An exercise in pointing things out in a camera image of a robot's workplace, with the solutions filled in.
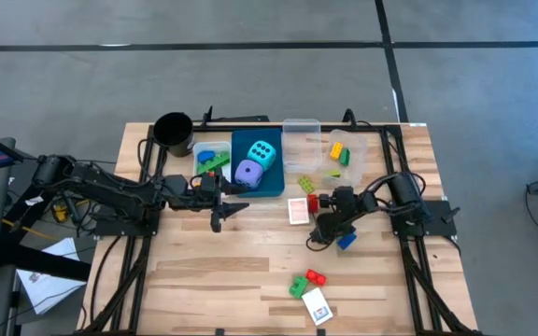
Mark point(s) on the white plastic bin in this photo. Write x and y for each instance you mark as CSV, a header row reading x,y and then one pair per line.
x,y
199,145

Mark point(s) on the long green toy block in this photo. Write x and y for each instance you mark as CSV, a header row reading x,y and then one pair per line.
x,y
216,162

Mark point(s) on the small green toy block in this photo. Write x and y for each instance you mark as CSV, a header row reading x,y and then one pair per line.
x,y
298,287

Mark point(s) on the large red toy block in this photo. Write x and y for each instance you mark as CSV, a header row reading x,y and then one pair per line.
x,y
211,174

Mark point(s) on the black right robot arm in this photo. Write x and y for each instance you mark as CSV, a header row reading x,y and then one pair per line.
x,y
404,189

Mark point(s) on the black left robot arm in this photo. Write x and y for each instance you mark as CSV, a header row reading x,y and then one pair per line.
x,y
110,186

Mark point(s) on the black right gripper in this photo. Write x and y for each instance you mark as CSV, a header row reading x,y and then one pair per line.
x,y
344,205

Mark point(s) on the red two-stud toy block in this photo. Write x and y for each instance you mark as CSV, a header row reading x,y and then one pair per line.
x,y
316,277

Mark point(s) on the red lego brick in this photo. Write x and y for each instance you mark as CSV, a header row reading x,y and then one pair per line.
x,y
312,203

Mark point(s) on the blue plastic tray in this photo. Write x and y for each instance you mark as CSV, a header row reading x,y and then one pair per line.
x,y
241,140

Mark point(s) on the dark green lego brick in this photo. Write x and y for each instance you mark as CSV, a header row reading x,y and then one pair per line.
x,y
344,156

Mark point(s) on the black aluminium table frame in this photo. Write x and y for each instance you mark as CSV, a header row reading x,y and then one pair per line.
x,y
203,126

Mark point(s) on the orange lego brick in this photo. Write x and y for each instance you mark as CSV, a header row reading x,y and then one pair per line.
x,y
336,150

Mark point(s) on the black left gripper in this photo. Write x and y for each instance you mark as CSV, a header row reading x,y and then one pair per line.
x,y
189,191

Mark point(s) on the black desk frame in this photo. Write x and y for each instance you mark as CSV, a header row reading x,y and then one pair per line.
x,y
49,263

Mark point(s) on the yellow toy block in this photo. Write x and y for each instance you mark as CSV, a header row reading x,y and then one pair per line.
x,y
196,183

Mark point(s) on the black round cup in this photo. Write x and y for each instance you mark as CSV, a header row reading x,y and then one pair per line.
x,y
174,134

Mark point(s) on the cyan foam die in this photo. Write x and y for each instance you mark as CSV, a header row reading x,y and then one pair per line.
x,y
262,155

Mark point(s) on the yellow tool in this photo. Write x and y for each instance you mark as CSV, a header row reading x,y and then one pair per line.
x,y
59,212

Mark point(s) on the white paper sheets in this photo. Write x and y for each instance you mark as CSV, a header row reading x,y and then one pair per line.
x,y
45,284

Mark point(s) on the purple foam die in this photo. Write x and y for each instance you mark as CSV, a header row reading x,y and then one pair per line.
x,y
249,173

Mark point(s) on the clear plastic container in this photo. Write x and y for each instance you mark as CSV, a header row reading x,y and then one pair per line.
x,y
358,140
301,147

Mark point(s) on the white card box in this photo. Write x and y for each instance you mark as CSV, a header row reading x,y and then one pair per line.
x,y
317,306

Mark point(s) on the blue toy block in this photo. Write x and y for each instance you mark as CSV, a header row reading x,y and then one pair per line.
x,y
206,156
347,241

